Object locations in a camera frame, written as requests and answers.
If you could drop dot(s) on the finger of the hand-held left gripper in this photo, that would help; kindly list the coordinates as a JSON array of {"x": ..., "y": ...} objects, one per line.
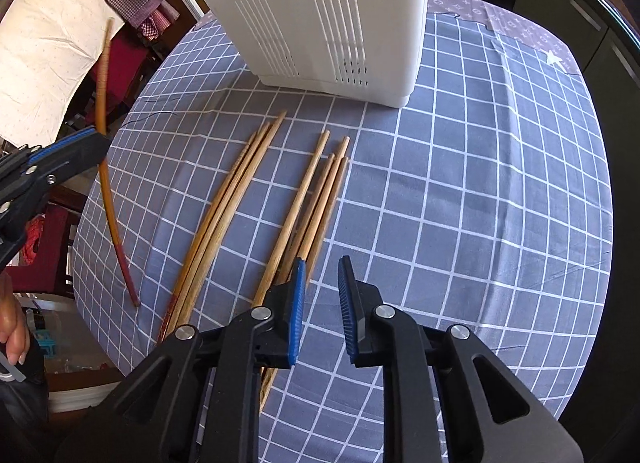
[{"x": 75, "y": 150}]

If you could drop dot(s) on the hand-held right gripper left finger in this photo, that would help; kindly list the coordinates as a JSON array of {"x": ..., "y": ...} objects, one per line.
[{"x": 295, "y": 315}]

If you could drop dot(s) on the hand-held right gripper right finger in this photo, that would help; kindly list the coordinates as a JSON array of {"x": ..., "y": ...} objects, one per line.
[{"x": 349, "y": 315}]

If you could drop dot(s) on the orange red lacquered chopstick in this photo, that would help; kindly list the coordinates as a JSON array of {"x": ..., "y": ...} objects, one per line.
[{"x": 119, "y": 245}]

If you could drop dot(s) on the group of wooden chopsticks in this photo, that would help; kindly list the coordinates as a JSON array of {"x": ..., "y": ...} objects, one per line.
[{"x": 231, "y": 193}]

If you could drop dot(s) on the person's left hand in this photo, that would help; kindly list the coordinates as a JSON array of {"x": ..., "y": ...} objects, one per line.
[{"x": 11, "y": 318}]

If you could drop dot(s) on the wooden chair with red cushion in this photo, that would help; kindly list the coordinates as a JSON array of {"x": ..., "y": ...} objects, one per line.
[{"x": 47, "y": 243}]

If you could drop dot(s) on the dark red wooden chair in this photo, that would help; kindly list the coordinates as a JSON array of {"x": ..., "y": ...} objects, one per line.
[{"x": 130, "y": 68}]

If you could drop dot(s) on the white pillow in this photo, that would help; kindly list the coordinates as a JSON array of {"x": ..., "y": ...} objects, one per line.
[{"x": 45, "y": 43}]

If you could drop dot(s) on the grey white checked tablecloth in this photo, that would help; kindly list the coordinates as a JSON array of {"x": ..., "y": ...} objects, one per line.
[{"x": 450, "y": 193}]

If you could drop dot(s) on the white plastic tub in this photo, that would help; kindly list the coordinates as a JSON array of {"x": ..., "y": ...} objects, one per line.
[{"x": 80, "y": 393}]

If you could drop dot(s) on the person's dark clothing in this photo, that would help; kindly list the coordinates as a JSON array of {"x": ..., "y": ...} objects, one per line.
[{"x": 20, "y": 418}]

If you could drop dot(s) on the white star sticker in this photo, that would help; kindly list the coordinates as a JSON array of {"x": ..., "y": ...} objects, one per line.
[{"x": 553, "y": 58}]

